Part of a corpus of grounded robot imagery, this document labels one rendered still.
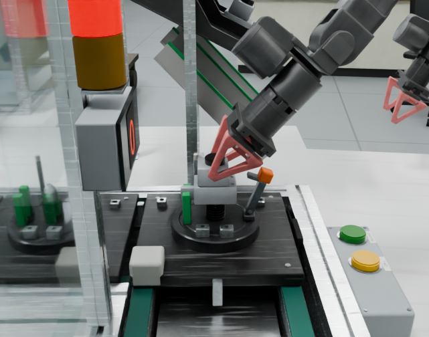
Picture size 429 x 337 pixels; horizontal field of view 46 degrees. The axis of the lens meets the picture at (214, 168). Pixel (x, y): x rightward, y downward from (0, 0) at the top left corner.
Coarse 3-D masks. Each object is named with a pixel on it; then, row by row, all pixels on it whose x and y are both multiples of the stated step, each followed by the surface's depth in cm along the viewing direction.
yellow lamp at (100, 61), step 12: (108, 36) 47; (120, 36) 48; (84, 48) 46; (96, 48) 46; (108, 48) 47; (120, 48) 48; (84, 60) 47; (96, 60) 47; (108, 60) 47; (120, 60) 48; (84, 72) 48; (96, 72) 47; (108, 72) 48; (120, 72) 49; (84, 84) 48; (96, 84) 48; (108, 84) 48; (120, 84) 49
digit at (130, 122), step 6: (132, 102) 53; (132, 108) 53; (132, 114) 53; (132, 120) 53; (132, 126) 53; (132, 132) 53; (132, 138) 53; (132, 144) 53; (132, 150) 53; (132, 156) 53; (132, 162) 53
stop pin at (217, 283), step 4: (212, 280) 69; (216, 280) 69; (220, 280) 69; (212, 284) 69; (216, 284) 69; (220, 284) 69; (212, 288) 69; (216, 288) 69; (220, 288) 69; (212, 292) 69; (216, 292) 69; (220, 292) 69; (212, 296) 70; (216, 296) 69; (220, 296) 69; (212, 300) 70; (216, 300) 70; (220, 300) 70; (212, 304) 70; (216, 304) 70; (220, 304) 70
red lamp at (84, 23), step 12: (72, 0) 45; (84, 0) 45; (96, 0) 45; (108, 0) 45; (72, 12) 45; (84, 12) 45; (96, 12) 45; (108, 12) 46; (120, 12) 47; (72, 24) 46; (84, 24) 45; (96, 24) 46; (108, 24) 46; (120, 24) 47; (84, 36) 46; (96, 36) 46
